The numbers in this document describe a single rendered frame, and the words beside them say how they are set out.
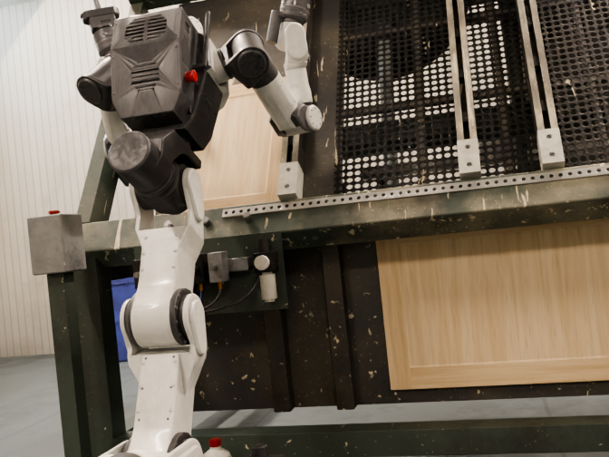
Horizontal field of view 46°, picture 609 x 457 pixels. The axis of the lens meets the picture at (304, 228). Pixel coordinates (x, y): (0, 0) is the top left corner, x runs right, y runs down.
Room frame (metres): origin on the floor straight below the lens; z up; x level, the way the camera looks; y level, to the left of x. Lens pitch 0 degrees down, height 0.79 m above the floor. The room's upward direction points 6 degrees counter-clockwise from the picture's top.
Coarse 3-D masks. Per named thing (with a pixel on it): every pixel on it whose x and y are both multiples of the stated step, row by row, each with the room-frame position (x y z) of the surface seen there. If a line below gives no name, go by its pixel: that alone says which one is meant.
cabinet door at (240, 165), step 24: (240, 96) 2.61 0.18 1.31; (240, 120) 2.55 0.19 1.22; (264, 120) 2.52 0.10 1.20; (216, 144) 2.52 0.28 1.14; (240, 144) 2.49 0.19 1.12; (264, 144) 2.46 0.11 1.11; (216, 168) 2.46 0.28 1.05; (240, 168) 2.43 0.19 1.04; (264, 168) 2.41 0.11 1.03; (216, 192) 2.41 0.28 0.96; (240, 192) 2.38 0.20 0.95; (264, 192) 2.35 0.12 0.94
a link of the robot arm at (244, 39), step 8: (240, 40) 1.98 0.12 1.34; (248, 40) 1.96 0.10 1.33; (256, 40) 1.98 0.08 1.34; (232, 48) 2.01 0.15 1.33; (240, 48) 1.93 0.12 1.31; (264, 48) 1.99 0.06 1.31; (272, 64) 2.02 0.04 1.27; (272, 72) 2.02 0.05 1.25; (264, 80) 2.02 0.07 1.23; (272, 80) 2.02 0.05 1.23; (256, 88) 2.04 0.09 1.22
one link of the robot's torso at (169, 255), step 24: (192, 168) 1.89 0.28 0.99; (192, 192) 1.87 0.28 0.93; (144, 216) 1.93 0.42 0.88; (192, 216) 1.87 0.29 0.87; (144, 240) 1.87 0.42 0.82; (168, 240) 1.85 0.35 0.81; (192, 240) 1.88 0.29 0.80; (144, 264) 1.84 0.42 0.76; (168, 264) 1.82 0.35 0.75; (192, 264) 1.91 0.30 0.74; (144, 288) 1.80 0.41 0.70; (168, 288) 1.78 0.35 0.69; (192, 288) 1.89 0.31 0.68; (144, 312) 1.76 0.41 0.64; (168, 312) 1.75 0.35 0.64; (144, 336) 1.77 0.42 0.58; (168, 336) 1.76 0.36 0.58
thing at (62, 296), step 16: (48, 288) 2.23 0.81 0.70; (64, 288) 2.22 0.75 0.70; (64, 304) 2.22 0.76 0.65; (64, 320) 2.22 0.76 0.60; (64, 336) 2.22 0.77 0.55; (64, 352) 2.22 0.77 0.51; (80, 352) 2.27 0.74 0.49; (64, 368) 2.22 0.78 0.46; (80, 368) 2.26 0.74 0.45; (64, 384) 2.23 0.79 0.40; (80, 384) 2.25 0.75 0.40; (64, 400) 2.23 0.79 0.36; (80, 400) 2.24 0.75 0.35; (64, 416) 2.23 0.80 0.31; (80, 416) 2.23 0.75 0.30; (64, 432) 2.23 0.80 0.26; (80, 432) 2.22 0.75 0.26; (64, 448) 2.23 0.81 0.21; (80, 448) 2.22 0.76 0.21
